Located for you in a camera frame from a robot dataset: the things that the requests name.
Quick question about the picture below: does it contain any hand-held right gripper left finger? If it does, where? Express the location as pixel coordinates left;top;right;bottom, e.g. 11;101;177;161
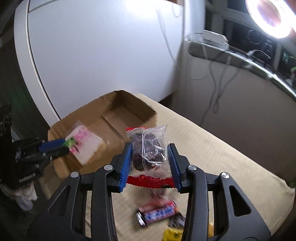
42;142;133;241

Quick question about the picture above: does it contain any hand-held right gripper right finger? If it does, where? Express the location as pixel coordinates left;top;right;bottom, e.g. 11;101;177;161
167;143;271;241

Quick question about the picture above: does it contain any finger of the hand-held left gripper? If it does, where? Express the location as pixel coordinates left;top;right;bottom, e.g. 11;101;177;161
39;138;66;152
43;147;70;160

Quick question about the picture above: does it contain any clear red dried fruit packet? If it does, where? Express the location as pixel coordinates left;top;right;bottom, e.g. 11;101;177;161
125;125;175;189

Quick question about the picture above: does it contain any pink and white snack packet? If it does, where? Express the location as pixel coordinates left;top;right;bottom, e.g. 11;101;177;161
65;125;103;166

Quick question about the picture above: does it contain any cardboard box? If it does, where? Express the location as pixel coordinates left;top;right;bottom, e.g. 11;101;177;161
48;90;158;184

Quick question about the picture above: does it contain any person's left hand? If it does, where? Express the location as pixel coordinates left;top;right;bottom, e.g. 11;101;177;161
0;179;38;211

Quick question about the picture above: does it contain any striped tablecloth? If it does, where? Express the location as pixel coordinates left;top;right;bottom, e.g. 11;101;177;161
35;93;290;241

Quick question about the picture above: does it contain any yellow snack packet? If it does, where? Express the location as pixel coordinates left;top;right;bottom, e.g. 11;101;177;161
162;228;186;241

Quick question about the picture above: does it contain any white round panel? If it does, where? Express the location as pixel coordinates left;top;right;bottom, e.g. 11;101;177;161
13;0;188;127

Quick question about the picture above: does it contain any grey window ledge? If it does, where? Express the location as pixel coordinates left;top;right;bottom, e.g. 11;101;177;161
187;38;296;103

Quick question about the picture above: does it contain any white power strip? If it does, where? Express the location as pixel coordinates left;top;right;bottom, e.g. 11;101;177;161
202;29;229;50

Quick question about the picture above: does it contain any dark hanging cable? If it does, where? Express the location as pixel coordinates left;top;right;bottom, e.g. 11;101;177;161
201;50;241;127

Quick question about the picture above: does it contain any white cable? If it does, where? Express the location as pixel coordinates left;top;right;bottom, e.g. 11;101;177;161
156;9;176;68

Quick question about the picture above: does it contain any grey window frame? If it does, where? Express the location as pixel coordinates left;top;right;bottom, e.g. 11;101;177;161
206;0;296;80

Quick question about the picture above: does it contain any ring light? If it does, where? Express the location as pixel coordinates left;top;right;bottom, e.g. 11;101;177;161
245;0;293;39

